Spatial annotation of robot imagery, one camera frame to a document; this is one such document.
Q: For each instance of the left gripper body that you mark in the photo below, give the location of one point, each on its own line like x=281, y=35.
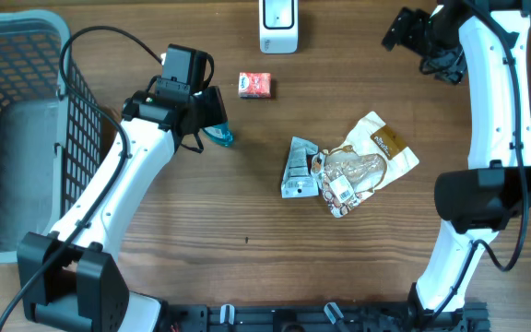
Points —
x=210, y=107

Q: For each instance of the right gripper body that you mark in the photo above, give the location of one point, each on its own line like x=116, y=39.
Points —
x=428, y=41

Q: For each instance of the blue mouthwash bottle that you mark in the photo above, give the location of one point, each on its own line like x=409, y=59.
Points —
x=220, y=134

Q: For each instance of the small red packet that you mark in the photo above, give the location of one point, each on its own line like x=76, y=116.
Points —
x=254, y=85

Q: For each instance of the clear bag with printed card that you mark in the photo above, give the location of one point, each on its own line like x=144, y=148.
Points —
x=297, y=181

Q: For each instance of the white box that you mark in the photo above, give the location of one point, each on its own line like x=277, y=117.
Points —
x=371, y=157

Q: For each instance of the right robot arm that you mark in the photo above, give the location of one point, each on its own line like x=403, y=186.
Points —
x=485, y=42

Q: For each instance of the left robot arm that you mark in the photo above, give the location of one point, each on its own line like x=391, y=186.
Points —
x=69, y=277

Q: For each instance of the white barcode scanner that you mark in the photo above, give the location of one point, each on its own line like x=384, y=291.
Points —
x=278, y=26

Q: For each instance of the grey plastic mesh basket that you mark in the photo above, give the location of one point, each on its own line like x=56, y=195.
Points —
x=50, y=140

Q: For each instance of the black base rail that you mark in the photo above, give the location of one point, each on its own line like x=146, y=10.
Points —
x=369, y=317

